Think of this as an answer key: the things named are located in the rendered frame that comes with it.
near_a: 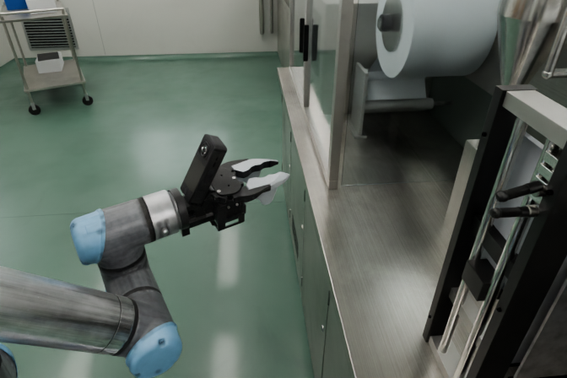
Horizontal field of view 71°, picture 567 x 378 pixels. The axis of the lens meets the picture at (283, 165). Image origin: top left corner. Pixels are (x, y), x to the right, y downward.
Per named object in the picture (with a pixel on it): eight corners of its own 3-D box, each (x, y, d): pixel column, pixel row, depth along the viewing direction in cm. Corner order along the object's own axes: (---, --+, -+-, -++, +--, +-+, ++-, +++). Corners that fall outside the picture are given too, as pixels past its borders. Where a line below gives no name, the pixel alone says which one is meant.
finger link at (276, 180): (287, 192, 77) (240, 202, 74) (289, 169, 73) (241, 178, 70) (293, 202, 75) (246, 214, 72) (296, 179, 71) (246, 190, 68)
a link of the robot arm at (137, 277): (120, 339, 63) (104, 293, 58) (105, 292, 71) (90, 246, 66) (168, 317, 67) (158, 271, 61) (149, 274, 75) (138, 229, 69)
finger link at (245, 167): (267, 173, 81) (229, 191, 76) (268, 149, 77) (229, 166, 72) (277, 180, 79) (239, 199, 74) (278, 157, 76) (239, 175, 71)
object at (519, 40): (430, 218, 114) (483, 8, 84) (477, 215, 115) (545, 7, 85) (452, 253, 102) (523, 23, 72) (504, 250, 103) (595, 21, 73)
